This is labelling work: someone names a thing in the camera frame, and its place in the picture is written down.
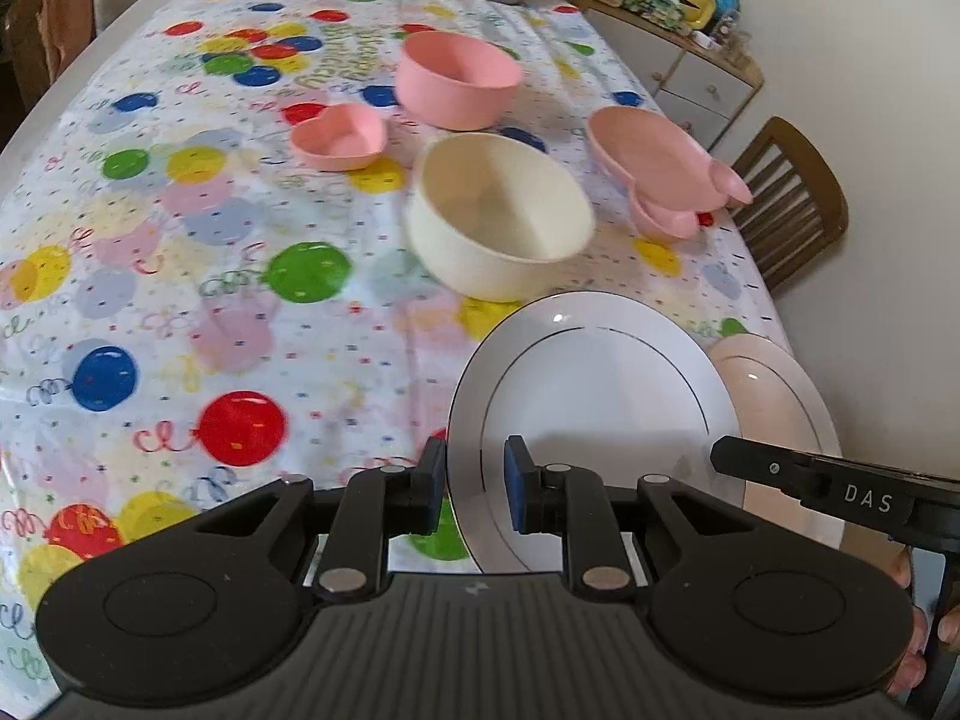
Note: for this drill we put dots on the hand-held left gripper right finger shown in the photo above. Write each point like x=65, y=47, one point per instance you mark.
x=517, y=484

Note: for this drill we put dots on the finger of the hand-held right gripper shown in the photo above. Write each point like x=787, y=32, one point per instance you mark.
x=757, y=461

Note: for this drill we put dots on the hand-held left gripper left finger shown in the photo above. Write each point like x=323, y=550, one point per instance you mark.
x=430, y=486

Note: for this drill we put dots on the pink plate with silver rim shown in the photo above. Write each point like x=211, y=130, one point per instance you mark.
x=780, y=405

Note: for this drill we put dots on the white plate with silver rim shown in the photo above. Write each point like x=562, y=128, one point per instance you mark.
x=600, y=390

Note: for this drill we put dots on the small pink bowl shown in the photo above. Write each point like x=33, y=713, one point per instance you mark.
x=664, y=221

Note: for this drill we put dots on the cream round bowl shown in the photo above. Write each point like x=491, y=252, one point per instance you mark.
x=495, y=210

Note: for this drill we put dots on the pink eared plate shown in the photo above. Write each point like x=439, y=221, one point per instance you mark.
x=652, y=154

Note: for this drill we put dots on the pink heart-shaped bowl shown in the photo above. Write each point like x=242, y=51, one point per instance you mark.
x=337, y=139

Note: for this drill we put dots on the pink round bowl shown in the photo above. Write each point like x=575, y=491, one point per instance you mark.
x=457, y=90

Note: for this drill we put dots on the person's right hand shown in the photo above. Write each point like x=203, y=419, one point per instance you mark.
x=921, y=652

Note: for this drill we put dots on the wooden slat-back chair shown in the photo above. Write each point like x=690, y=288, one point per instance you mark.
x=795, y=195

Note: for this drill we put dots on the balloon print tablecloth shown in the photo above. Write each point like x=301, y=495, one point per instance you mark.
x=225, y=240

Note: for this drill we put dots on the white drawer cabinet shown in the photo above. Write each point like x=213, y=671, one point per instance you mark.
x=697, y=82

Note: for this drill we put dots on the yellow container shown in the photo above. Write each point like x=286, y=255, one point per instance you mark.
x=686, y=4

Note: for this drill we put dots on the wooden chair with cloth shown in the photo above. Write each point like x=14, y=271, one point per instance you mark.
x=30, y=45

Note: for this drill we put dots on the pinkish brown cloth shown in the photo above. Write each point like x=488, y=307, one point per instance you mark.
x=67, y=7

